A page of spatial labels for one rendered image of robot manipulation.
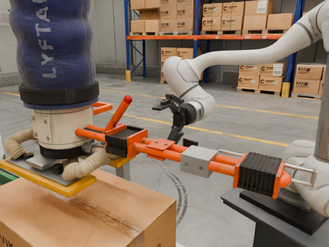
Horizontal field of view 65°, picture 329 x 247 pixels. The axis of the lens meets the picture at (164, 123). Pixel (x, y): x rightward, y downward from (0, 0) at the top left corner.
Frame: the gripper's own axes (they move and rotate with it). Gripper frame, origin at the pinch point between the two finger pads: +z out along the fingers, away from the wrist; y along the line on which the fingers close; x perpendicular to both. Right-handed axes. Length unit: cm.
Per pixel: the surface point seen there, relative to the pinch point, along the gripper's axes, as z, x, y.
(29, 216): 29.4, 29.8, 25.1
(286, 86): -684, 36, 95
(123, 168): -32, 44, 41
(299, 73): -691, 11, 61
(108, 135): 18.8, 3.1, -3.5
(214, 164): 16.8, -25.0, -1.4
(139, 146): 17.0, -5.2, -1.5
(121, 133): 14.1, 3.1, -2.7
